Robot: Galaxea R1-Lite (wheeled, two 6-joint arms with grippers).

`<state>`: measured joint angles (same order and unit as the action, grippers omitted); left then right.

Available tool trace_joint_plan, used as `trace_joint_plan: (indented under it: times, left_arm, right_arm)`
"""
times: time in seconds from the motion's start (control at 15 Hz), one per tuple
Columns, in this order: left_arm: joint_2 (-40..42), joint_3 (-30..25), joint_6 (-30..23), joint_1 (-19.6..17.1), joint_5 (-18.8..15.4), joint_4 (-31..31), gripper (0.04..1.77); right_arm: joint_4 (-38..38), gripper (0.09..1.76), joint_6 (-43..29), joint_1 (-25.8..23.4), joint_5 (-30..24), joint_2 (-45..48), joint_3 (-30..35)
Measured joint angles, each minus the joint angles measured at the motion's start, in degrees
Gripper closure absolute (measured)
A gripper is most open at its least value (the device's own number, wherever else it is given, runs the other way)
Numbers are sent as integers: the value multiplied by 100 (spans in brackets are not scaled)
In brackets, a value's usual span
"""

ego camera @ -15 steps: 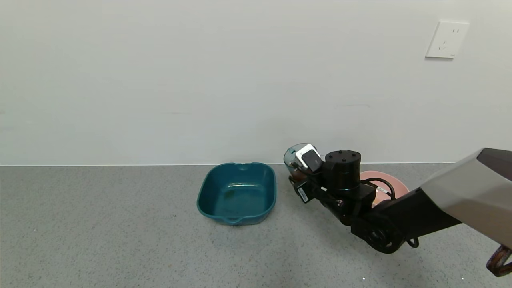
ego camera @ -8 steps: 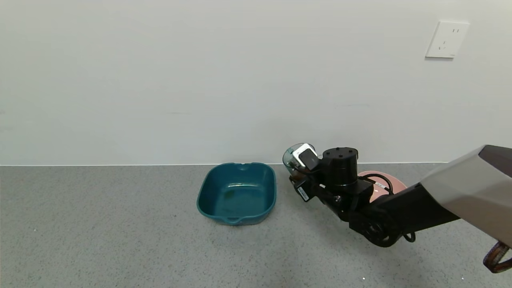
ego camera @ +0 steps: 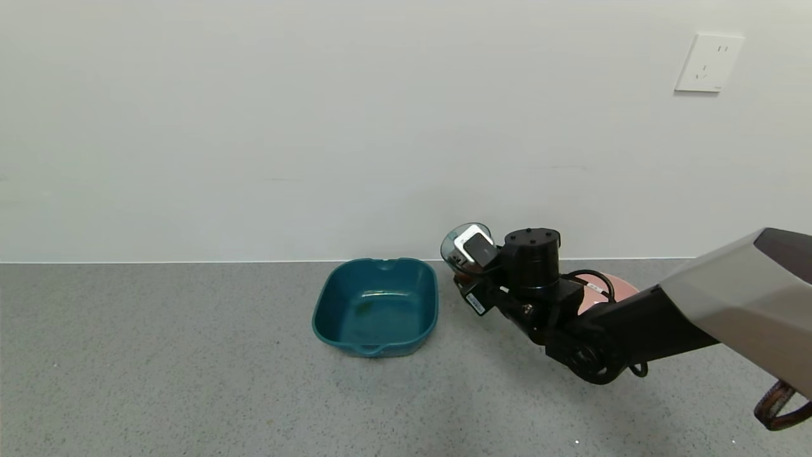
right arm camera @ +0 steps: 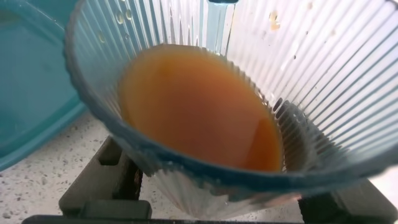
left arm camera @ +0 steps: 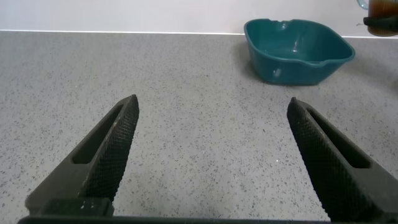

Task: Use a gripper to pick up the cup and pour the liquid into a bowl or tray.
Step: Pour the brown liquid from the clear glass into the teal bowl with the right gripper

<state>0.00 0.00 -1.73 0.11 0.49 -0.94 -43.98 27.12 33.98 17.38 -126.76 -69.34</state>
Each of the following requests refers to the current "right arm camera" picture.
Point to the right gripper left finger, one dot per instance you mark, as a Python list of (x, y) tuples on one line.
[(96, 177)]

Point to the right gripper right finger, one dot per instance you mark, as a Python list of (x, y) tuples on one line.
[(363, 205)]

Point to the orange brown liquid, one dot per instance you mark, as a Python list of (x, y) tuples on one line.
[(192, 109)]

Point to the ribbed translucent blue cup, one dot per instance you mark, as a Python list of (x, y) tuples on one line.
[(326, 62)]

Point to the teal square plastic basin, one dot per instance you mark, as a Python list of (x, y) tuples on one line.
[(31, 77)]

